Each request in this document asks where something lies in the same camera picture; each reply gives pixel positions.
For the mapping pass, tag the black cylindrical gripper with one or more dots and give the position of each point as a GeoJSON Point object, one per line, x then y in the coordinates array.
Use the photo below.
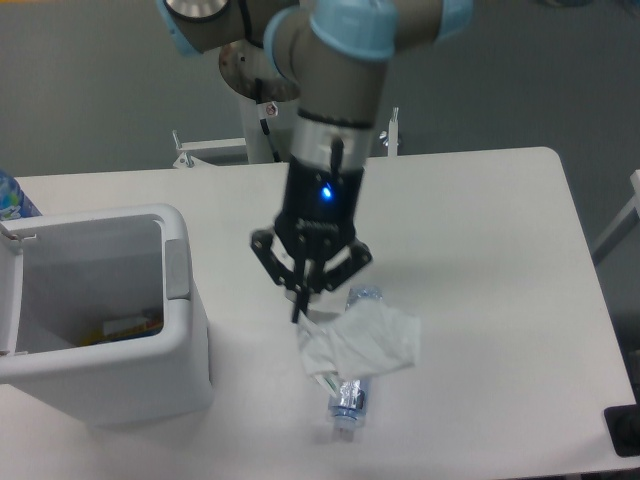
{"type": "Point", "coordinates": [317, 206]}

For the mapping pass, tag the white paper bag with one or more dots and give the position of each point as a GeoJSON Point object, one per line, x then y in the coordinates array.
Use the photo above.
{"type": "Point", "coordinates": [369, 339]}

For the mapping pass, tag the crushed clear plastic bottle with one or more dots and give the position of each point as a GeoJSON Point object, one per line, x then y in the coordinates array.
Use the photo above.
{"type": "Point", "coordinates": [347, 412]}

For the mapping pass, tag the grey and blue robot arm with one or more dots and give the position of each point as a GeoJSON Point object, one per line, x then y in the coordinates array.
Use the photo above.
{"type": "Point", "coordinates": [336, 54]}

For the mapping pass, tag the yellow packaging in trash can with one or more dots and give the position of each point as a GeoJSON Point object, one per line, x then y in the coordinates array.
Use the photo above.
{"type": "Point", "coordinates": [148, 323]}

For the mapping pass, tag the white plastic trash can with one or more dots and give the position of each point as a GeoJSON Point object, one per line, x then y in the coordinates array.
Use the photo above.
{"type": "Point", "coordinates": [63, 275]}

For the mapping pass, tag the blue printed bottle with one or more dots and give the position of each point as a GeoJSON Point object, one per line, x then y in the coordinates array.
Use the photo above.
{"type": "Point", "coordinates": [15, 204]}

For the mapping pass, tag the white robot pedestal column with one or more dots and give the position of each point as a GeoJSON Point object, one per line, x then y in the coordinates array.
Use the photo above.
{"type": "Point", "coordinates": [268, 103]}

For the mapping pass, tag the white upright bracket with bolt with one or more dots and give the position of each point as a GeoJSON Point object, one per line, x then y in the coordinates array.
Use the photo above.
{"type": "Point", "coordinates": [390, 138]}

